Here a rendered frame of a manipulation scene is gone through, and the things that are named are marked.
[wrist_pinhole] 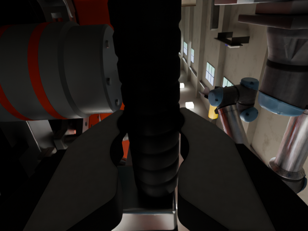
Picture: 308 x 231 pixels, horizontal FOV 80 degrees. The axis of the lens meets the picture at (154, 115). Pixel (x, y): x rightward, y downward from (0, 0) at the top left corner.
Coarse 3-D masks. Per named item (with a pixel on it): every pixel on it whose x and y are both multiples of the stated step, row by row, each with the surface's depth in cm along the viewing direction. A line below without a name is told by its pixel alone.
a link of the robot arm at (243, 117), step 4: (236, 104) 86; (240, 104) 84; (240, 108) 84; (244, 108) 83; (248, 108) 82; (252, 108) 82; (240, 112) 85; (244, 112) 83; (248, 112) 81; (252, 112) 82; (256, 112) 83; (240, 116) 85; (244, 116) 83; (248, 116) 82; (252, 116) 83; (256, 116) 84; (244, 120) 84; (248, 120) 84; (252, 120) 84
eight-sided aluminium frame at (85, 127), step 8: (40, 0) 42; (48, 0) 43; (56, 0) 42; (64, 0) 43; (48, 8) 44; (56, 8) 44; (64, 8) 44; (72, 8) 46; (48, 16) 45; (56, 16) 46; (64, 16) 45; (72, 16) 47; (64, 120) 51; (72, 120) 53; (80, 120) 50; (88, 120) 54; (64, 128) 50; (72, 128) 53; (80, 128) 50
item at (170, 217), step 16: (128, 176) 17; (128, 192) 15; (128, 208) 14; (144, 208) 14; (160, 208) 14; (176, 208) 14; (128, 224) 14; (144, 224) 14; (160, 224) 14; (176, 224) 15
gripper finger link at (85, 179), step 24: (120, 120) 11; (72, 144) 9; (96, 144) 9; (120, 144) 10; (72, 168) 7; (96, 168) 7; (48, 192) 7; (72, 192) 6; (96, 192) 6; (120, 192) 7; (48, 216) 6; (72, 216) 6; (96, 216) 6; (120, 216) 7
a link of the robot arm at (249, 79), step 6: (246, 78) 81; (252, 78) 81; (240, 84) 80; (246, 84) 78; (252, 84) 77; (258, 84) 79; (240, 90) 78; (246, 90) 78; (252, 90) 79; (240, 96) 78; (246, 96) 79; (252, 96) 80; (240, 102) 83; (246, 102) 82; (252, 102) 82
